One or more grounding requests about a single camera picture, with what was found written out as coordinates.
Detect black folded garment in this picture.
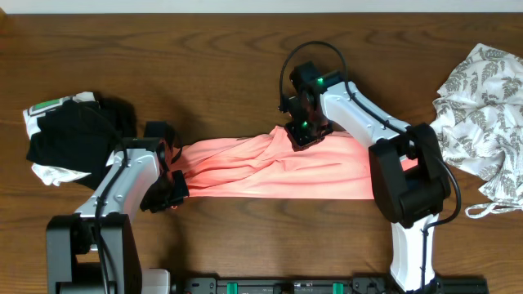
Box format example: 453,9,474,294
25,96,137,191

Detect white garment with green print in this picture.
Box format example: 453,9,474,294
22,91,121,188

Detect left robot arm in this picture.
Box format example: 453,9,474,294
46,122,189,294

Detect right black cable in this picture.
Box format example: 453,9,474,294
279,40,463,291

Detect black cable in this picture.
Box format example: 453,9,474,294
83,105,130,294
279,40,463,291

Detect left black cable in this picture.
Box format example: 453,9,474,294
83,105,130,294

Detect white fern print cloth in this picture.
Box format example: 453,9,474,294
431,43,522,219

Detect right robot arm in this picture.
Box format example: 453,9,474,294
280,62,450,293

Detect pink t-shirt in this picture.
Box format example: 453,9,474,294
172,127,373,200

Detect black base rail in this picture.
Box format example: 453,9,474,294
141,268,489,294

